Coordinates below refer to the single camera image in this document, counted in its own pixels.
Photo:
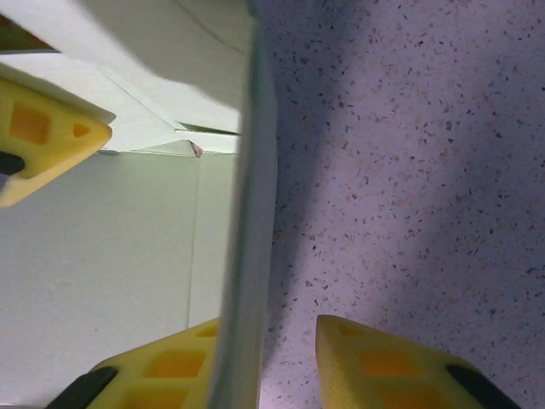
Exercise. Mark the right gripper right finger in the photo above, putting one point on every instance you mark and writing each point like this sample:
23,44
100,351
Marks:
383,370

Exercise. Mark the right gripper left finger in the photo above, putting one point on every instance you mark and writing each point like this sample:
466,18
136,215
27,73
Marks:
162,375

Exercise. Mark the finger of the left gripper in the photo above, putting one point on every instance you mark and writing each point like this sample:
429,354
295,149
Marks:
13,38
55,140

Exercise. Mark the light green paper box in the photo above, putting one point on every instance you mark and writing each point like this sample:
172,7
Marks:
127,255

